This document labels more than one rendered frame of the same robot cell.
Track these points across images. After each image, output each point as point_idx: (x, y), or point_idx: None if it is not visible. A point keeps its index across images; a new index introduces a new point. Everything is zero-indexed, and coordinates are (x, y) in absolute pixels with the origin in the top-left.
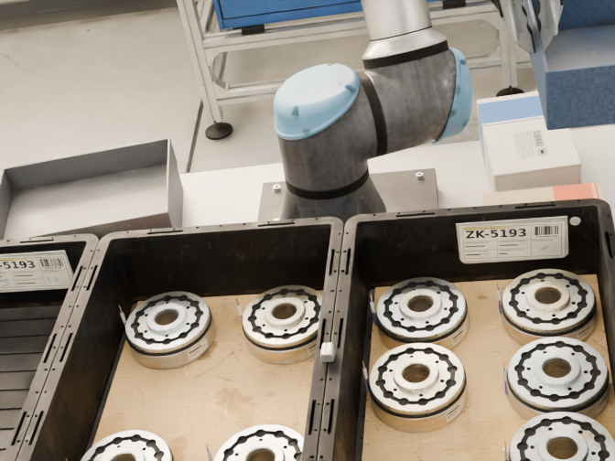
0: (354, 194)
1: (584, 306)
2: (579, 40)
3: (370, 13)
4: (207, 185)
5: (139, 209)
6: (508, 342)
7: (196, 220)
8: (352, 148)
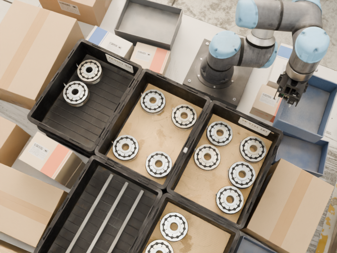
0: (224, 72)
1: (261, 156)
2: None
3: None
4: (189, 23)
5: (164, 31)
6: (237, 152)
7: (180, 38)
8: (228, 64)
